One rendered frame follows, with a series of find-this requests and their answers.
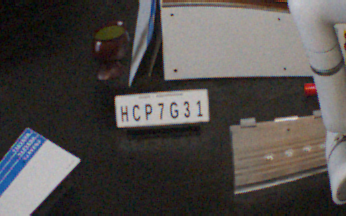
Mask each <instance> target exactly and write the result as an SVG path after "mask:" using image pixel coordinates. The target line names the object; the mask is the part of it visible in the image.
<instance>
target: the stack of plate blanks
mask: <svg viewBox="0 0 346 216"><path fill-rule="evenodd" d="M31 133H32V131H31V130H30V129H29V128H27V129H26V130H25V132H23V134H22V135H21V136H20V137H19V139H18V140H17V141H16V143H15V144H14V145H13V146H12V148H11V149H10V151H9V152H8V153H7V154H6V156H5V157H4V159H2V161H1V162H0V172H1V171H2V170H3V168H4V167H5V166H6V164H7V163H8V161H9V160H10V159H11V158H12V157H13V155H14V154H15V153H16V152H17V150H18V149H19V148H20V146H22V144H23V142H25V140H26V139H27V138H28V137H29V135H30V134H31ZM72 186H73V183H72V178H71V176H70V173H68V175H66V177H65V178H64V179H63V180H61V182H60V183H59V184H58V186H57V187H55V188H54V190H53V191H52V192H51V193H50V194H49V195H48V196H47V197H46V199H45V200H44V201H42V202H41V204H40V205H39V206H38V207H37V208H36V209H35V210H34V211H33V213H31V214H30V215H29V216H43V215H44V214H45V213H46V212H48V211H49V209H50V208H51V207H52V206H53V205H54V204H55V203H56V202H57V201H58V200H59V199H60V198H61V197H62V196H63V195H64V194H65V193H66V191H68V190H69V188H70V187H72Z"/></svg>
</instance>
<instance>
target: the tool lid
mask: <svg viewBox="0 0 346 216"><path fill-rule="evenodd" d="M326 138H327V129H326V127H325V124H324V122H323V118H322V117H321V118H315V119H314V116H311V117H304V118H298V117H297V116H292V117H284V118H275V122H267V123H257V125H256V127H249V128H248V129H241V126H233V127H232V130H231V140H232V146H233V147H232V152H233V164H234V168H233V169H234V180H235V182H234V186H235V189H234V190H235V192H238V191H246V190H247V189H254V188H256V187H262V186H266V185H270V184H276V183H277V182H283V181H285V180H290V179H294V178H297V177H302V176H303V175H309V174H310V173H315V172H317V171H322V170H325V169H328V166H327V160H326V159H327V158H326V152H325V150H326V147H325V148H321V147H320V145H322V144H325V146H326ZM305 148H310V151H309V152H305V151H304V149H305ZM288 152H293V155H291V156H287V155H285V154H286V153H288ZM268 156H273V157H274V159H272V160H265V158H266V157H268Z"/></svg>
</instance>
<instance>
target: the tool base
mask: <svg viewBox="0 0 346 216"><path fill-rule="evenodd" d="M311 116H314V119H315V118H321V117H322V114H321V110H316V111H313V115H310V116H302V117H298V118H304V117H311ZM267 122H275V121H265V122H255V119H254V118H252V119H241V125H233V126H241V129H248V128H249V127H256V125H257V123H267ZM233 126H230V142H231V154H232V166H233V168H234V164H233V152H232V147H233V146H232V140H231V130H232V127H233ZM326 177H329V172H328V169H325V170H322V171H317V172H315V173H310V174H309V175H303V176H302V177H297V178H294V179H290V180H285V181H283V182H277V183H276V184H270V185H266V186H262V187H256V188H254V189H247V190H246V191H238V192H235V190H234V191H233V193H234V197H233V198H234V202H235V201H239V200H244V199H250V198H253V197H259V196H261V195H267V194H270V193H274V192H279V191H281V190H286V189H288V188H293V187H296V186H299V185H304V184H306V183H310V182H312V181H317V180H320V179H323V178H326Z"/></svg>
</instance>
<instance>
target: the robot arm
mask: <svg viewBox="0 0 346 216"><path fill-rule="evenodd" d="M287 2H288V7H289V9H290V13H291V16H292V18H293V20H294V22H295V25H296V27H297V29H298V32H299V35H300V37H301V40H302V43H303V46H304V49H305V52H306V56H307V58H308V61H309V64H310V68H311V72H312V74H313V78H314V82H315V85H316V90H317V93H318V98H319V103H320V108H321V114H322V118H323V122H324V124H325V127H326V129H327V138H326V150H325V152H326V158H327V159H326V160H327V166H328V172H329V178H330V179H329V180H330V184H331V189H332V190H331V191H332V196H333V197H332V198H333V200H334V202H335V203H336V204H341V205H342V204H345V203H346V66H345V61H344V57H343V54H342V50H341V46H340V43H339V41H338V38H337V34H336V31H335V28H334V26H335V25H336V24H338V23H339V24H340V23H341V24H342V23H343V24H345V23H346V0H287Z"/></svg>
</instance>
